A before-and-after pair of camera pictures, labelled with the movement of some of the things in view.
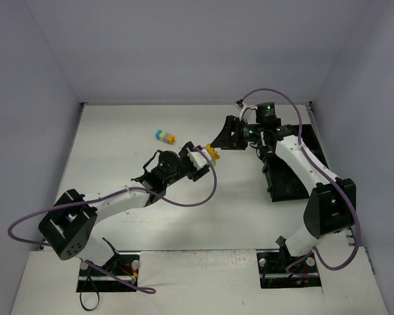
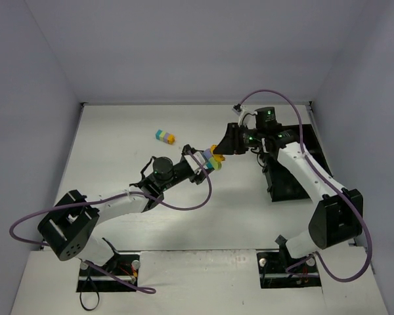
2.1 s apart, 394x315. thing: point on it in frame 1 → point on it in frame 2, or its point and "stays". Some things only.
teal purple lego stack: x=165 y=136 stays
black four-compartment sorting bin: x=282 y=184 stays
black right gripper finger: x=230 y=138 → x=229 y=145
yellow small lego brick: x=171 y=139 stays
